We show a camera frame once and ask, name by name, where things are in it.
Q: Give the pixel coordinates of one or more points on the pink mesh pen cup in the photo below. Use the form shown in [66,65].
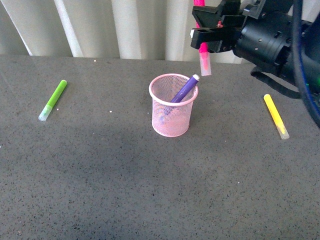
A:
[162,89]

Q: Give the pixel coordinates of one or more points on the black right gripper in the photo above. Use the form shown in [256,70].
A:
[265,39]

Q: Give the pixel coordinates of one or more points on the purple pen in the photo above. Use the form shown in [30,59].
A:
[188,86]

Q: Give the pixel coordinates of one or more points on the green pen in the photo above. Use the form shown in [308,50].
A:
[52,100]

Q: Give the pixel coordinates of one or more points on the pink pen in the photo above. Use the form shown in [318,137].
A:
[204,58]

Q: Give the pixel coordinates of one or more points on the white pleated curtain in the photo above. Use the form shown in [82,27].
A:
[118,29]

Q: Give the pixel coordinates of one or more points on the yellow pen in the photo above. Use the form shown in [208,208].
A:
[284,135]

